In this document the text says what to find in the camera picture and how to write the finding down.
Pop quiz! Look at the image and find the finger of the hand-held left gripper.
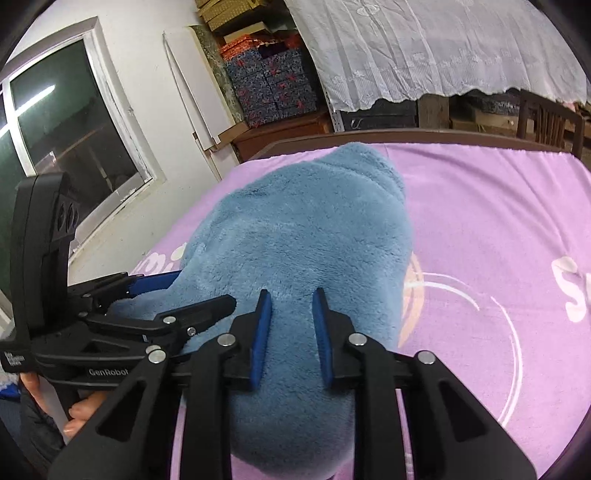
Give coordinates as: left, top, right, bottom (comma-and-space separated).
69, 270, 183, 306
85, 294, 237, 356

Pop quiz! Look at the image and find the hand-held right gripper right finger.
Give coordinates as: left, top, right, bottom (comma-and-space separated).
311, 286, 539, 480

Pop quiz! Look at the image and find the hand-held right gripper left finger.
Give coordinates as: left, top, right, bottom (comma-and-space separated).
48, 288, 273, 480

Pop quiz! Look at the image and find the blue fleece garment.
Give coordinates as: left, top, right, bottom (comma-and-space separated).
111, 142, 414, 472

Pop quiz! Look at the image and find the person's left hand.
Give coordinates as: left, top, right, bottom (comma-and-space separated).
19, 373, 109, 438

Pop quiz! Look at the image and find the white framed window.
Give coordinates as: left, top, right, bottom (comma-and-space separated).
0, 17, 166, 296

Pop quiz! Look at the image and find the person's dark clothing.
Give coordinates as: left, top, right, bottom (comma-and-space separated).
0, 369, 68, 478

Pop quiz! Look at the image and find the wooden cabinet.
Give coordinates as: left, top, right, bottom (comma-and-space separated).
230, 111, 334, 163

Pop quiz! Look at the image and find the white board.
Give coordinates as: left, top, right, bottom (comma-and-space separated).
163, 27, 237, 152

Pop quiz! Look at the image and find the pink printed blanket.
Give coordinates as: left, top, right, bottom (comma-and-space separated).
127, 142, 591, 480

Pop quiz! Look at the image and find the black box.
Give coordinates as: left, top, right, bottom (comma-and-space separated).
341, 98, 420, 131

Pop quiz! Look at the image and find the stack of patterned blue boxes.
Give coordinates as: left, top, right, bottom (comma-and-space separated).
221, 37, 319, 129

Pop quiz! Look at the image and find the brown cardboard box pile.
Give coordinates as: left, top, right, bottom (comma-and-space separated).
450, 90, 522, 137

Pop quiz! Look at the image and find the stack of tan flat boxes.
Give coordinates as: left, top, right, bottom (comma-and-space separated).
195, 0, 296, 47

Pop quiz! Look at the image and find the wooden chair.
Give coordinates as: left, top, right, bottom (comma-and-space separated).
516, 89, 586, 155

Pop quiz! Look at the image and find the white lace cloth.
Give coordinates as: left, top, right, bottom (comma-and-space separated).
284, 0, 591, 114

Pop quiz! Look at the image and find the perforated metal shelf post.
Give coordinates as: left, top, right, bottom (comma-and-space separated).
323, 88, 346, 134

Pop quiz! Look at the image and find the wooden table frame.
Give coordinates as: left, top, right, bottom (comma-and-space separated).
249, 129, 575, 161

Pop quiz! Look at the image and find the wooden post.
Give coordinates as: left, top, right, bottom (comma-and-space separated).
418, 95, 451, 131

